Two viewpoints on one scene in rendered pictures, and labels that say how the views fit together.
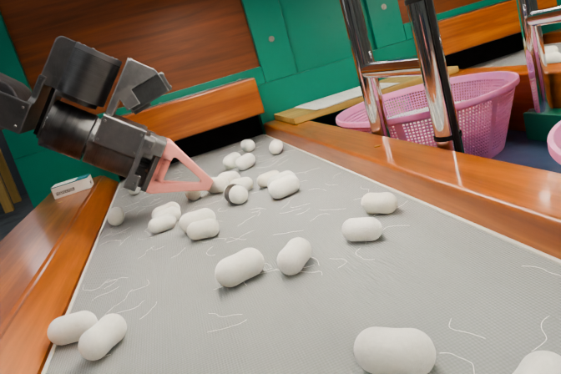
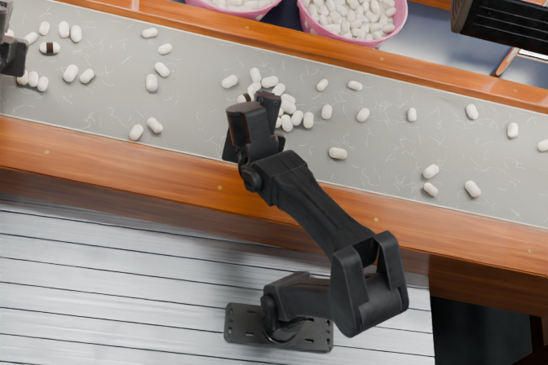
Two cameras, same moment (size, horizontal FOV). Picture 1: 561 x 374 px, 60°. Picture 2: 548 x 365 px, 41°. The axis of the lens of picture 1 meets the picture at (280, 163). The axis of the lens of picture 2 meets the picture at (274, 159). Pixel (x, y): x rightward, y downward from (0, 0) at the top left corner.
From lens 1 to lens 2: 1.39 m
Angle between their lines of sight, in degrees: 81
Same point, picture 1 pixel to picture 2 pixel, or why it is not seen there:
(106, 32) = not seen: outside the picture
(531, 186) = (206, 18)
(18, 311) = (113, 142)
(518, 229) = (211, 33)
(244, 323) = (179, 96)
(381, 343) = (231, 81)
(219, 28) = not seen: outside the picture
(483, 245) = (201, 41)
